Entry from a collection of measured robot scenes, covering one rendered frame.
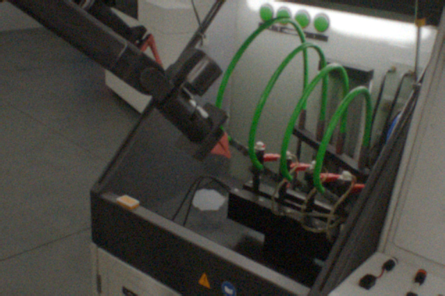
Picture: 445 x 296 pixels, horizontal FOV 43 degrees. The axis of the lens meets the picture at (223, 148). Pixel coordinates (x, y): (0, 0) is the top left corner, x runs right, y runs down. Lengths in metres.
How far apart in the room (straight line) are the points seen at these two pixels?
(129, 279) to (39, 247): 1.59
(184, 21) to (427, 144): 3.11
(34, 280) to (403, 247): 1.96
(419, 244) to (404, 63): 0.47
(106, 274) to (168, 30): 2.75
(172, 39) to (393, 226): 3.08
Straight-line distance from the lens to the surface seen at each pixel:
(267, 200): 1.44
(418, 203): 1.26
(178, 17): 4.15
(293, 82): 1.67
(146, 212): 1.43
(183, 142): 1.05
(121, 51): 0.92
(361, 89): 1.25
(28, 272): 2.92
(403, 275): 1.25
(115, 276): 1.59
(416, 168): 1.26
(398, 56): 1.51
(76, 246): 3.08
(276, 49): 1.68
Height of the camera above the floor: 1.65
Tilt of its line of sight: 23 degrees down
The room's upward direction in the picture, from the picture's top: 4 degrees clockwise
